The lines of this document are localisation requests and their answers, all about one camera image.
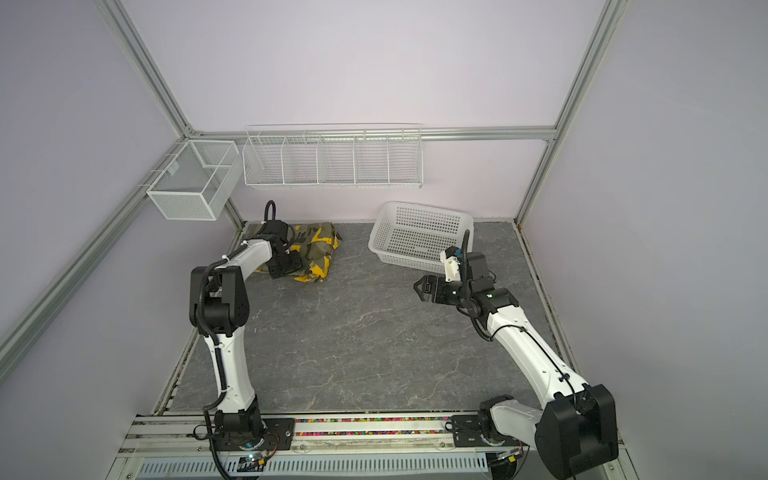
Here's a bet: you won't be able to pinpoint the small white mesh box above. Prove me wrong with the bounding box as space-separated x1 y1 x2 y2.
147 140 243 221

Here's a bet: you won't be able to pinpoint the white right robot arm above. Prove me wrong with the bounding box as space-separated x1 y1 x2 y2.
414 275 619 479

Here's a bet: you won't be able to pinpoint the white plastic laundry basket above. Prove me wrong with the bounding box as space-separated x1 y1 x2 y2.
368 201 474 274

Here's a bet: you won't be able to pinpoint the black corrugated cable conduit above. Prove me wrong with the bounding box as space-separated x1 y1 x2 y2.
194 200 278 480

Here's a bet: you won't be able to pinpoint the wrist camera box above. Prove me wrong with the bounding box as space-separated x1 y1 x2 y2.
256 219 296 244
439 229 496 283

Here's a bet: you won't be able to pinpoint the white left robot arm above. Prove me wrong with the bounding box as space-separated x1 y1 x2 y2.
189 235 302 439

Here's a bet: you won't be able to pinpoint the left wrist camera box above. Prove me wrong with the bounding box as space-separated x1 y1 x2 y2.
256 219 296 244

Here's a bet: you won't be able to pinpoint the long white wire shelf basket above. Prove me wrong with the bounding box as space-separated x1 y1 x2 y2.
242 123 424 189

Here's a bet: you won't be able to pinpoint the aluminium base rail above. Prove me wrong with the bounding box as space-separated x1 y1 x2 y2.
107 409 625 480

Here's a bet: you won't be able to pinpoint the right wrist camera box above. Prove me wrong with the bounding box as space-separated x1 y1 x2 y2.
439 229 496 283

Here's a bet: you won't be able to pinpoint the camouflage yellow green trousers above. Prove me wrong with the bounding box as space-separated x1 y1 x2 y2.
244 222 342 283

